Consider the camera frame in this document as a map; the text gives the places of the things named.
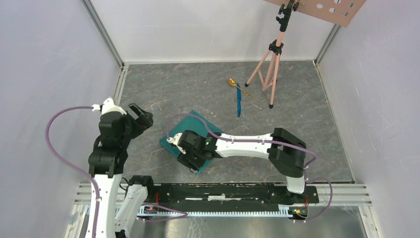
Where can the gold metal spoon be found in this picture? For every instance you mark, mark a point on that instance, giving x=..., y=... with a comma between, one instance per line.
x=233, y=83

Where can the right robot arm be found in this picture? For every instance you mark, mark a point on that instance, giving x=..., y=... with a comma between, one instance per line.
x=285, y=151

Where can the pink tripod stand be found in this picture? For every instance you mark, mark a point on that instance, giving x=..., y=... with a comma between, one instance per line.
x=275, y=50

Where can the pink perforated board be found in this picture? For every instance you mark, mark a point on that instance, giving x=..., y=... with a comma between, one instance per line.
x=339, y=12

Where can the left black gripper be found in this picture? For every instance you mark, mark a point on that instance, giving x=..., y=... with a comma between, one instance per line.
x=145, y=118

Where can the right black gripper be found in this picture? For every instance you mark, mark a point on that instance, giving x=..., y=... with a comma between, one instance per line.
x=185, y=159

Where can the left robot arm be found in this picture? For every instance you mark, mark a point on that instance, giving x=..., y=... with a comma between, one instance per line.
x=106, y=164

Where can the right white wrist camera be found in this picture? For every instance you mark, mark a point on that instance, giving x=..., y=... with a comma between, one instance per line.
x=174, y=143

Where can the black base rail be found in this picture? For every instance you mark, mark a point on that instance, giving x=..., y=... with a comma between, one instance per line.
x=225, y=200

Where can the teal cloth napkin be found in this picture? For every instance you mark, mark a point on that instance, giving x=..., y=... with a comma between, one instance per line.
x=195, y=122

